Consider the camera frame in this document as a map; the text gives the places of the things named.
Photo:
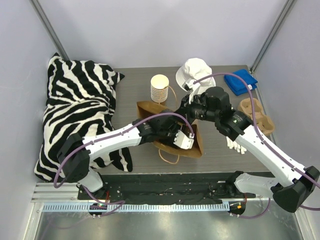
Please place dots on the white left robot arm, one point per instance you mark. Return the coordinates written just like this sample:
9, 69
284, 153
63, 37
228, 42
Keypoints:
78, 152

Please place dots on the blue folded cloth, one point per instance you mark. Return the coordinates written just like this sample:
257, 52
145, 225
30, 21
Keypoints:
237, 86

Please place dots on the white slotted cable duct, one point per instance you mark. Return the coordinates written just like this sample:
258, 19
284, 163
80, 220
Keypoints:
94, 207

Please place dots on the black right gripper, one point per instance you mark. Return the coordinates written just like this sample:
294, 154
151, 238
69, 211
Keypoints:
186, 105

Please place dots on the stack of paper cups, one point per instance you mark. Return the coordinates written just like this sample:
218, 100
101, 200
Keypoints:
159, 86

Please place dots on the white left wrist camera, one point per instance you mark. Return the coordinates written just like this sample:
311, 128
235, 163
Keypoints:
184, 140

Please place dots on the white bucket hat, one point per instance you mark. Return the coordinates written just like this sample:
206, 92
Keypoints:
195, 69

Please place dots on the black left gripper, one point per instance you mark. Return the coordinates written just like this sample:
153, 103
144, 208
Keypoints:
169, 132

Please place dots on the zebra print pillow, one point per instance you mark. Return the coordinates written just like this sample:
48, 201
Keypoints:
80, 99

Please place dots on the white wrapped straws bundle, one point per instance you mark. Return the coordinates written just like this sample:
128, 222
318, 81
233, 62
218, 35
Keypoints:
234, 145

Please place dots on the stack of cardboard cup carriers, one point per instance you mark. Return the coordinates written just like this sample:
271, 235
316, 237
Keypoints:
264, 122

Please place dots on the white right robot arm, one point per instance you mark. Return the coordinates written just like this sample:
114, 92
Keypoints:
291, 184

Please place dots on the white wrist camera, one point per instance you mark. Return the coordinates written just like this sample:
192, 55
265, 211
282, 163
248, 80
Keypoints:
192, 88
184, 140

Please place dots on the brown paper bag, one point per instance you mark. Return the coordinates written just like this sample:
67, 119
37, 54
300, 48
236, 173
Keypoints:
149, 108

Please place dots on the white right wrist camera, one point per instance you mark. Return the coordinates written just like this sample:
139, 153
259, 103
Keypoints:
192, 88

